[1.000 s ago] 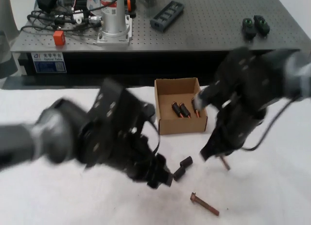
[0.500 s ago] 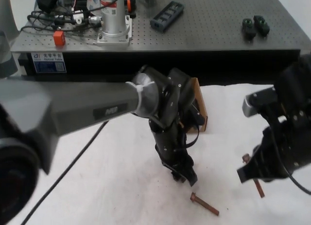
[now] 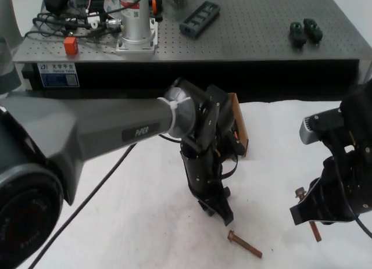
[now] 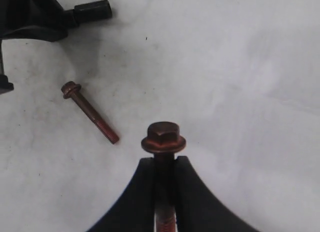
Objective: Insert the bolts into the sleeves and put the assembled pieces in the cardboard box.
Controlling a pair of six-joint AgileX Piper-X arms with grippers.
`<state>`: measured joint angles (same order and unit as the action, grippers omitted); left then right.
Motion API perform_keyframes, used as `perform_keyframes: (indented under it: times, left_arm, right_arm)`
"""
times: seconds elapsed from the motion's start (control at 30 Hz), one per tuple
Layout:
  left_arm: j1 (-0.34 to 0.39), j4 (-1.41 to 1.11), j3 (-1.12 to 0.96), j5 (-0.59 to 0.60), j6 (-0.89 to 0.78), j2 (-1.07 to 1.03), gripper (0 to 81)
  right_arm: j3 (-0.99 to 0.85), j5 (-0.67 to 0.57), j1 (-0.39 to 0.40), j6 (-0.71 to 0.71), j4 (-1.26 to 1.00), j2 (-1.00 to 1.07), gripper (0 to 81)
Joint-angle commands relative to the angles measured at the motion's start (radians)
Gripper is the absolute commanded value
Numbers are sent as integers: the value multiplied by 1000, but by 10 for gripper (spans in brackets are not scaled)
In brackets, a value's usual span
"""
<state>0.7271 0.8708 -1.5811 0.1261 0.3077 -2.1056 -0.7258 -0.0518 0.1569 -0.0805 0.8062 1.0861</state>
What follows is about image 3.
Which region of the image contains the cardboard box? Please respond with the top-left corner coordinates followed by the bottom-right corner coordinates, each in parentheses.
top-left (226, 92), bottom-right (250, 158)

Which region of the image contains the black cable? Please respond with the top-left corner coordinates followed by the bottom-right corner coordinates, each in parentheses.
top-left (28, 142), bottom-right (138, 269)
top-left (355, 216), bottom-right (372, 238)

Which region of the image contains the silver-white machine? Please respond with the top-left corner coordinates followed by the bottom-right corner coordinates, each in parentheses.
top-left (116, 0), bottom-right (159, 54)

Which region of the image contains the blue label plate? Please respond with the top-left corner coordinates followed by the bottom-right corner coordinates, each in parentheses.
top-left (37, 62), bottom-right (80, 88)

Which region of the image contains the black block with green ring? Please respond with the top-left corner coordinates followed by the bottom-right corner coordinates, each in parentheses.
top-left (302, 17), bottom-right (324, 44)
top-left (289, 20), bottom-right (307, 48)

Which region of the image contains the metal bench with holes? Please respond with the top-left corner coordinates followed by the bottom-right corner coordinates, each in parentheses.
top-left (12, 0), bottom-right (372, 92)

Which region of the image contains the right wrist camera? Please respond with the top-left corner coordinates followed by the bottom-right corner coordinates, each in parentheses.
top-left (300, 107), bottom-right (344, 145)

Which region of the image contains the dark grey tool case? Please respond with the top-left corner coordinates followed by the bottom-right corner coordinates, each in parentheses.
top-left (178, 1), bottom-right (222, 38)

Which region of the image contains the rusty brown flange bolt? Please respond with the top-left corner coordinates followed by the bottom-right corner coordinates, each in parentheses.
top-left (294, 187), bottom-right (323, 243)
top-left (227, 229), bottom-right (263, 259)

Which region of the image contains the orange-red cube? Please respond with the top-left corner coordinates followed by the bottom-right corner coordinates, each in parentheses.
top-left (63, 36), bottom-right (79, 56)

